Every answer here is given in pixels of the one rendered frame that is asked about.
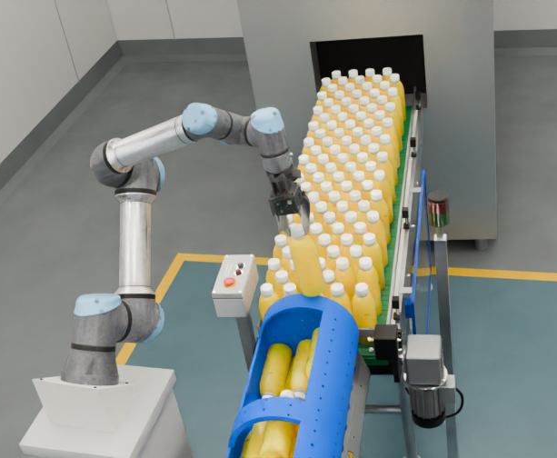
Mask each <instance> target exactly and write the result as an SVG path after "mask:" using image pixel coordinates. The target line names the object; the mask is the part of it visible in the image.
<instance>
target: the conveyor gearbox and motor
mask: <svg viewBox="0 0 557 458"><path fill-rule="evenodd" d="M443 363H444V360H443V339H442V337H441V336H440V335H420V334H409V335H408V336H407V340H406V345H405V346H404V347H403V353H401V365H403V378H404V380H405V382H406V384H407V385H408V386H409V390H408V388H407V387H405V388H404V389H405V390H406V392H407V393H408V394H409V395H410V405H411V411H412V418H413V421H414V423H415V424H417V425H418V426H420V427H422V428H426V429H432V428H435V427H438V426H440V425H441V424H442V423H443V422H444V420H445V418H450V417H453V416H455V415H456V414H458V413H459V412H460V411H461V410H462V408H463V394H462V393H461V391H460V390H459V389H458V388H456V383H455V375H454V374H447V370H446V368H445V367H444V365H443ZM456 392H458V394H459V395H460V396H461V406H460V408H459V410H458V411H457V412H455V413H452V414H449V415H445V407H446V406H445V404H446V403H456Z"/></svg>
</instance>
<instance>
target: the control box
mask: <svg viewBox="0 0 557 458"><path fill-rule="evenodd" d="M239 263H243V264H244V267H243V268H238V267H237V265H238V264H239ZM229 265H231V266H230V269H229V268H227V267H229ZM237 269H240V270H241V271H242V273H241V274H235V271H236V270H237ZM227 270H228V271H229V272H228V271H227ZM227 273H228V274H227ZM229 277H233V278H234V280H235V282H234V284H231V285H226V284H224V280H225V279H226V278H229ZM258 279H259V276H258V272H257V267H256V262H255V258H254V255H253V254H242V255H226V256H225V257H224V261H223V263H222V266H221V269H220V272H219V274H218V276H217V279H216V282H215V285H214V289H213V291H212V297H213V299H214V307H215V311H216V314H217V317H247V315H248V313H249V309H250V306H251V303H252V300H253V297H254V291H255V288H256V285H257V282H258Z"/></svg>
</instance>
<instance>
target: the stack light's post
mask: <svg viewBox="0 0 557 458"><path fill-rule="evenodd" d="M434 253H435V267H436V282H437V296H438V310H439V325H440V336H441V337H442V339H443V360H444V363H443V365H444V367H445V368H446V370H447V374H453V341H452V324H451V307H450V290H449V274H448V256H447V240H446V234H444V235H443V239H437V236H436V234H435V235H434ZM445 406H446V407H445V415H449V414H452V413H455V412H456V408H455V403H446V404H445ZM445 424H446V438H447V453H448V458H458V442H457V424H456V415H455V416H453V417H450V418H445Z"/></svg>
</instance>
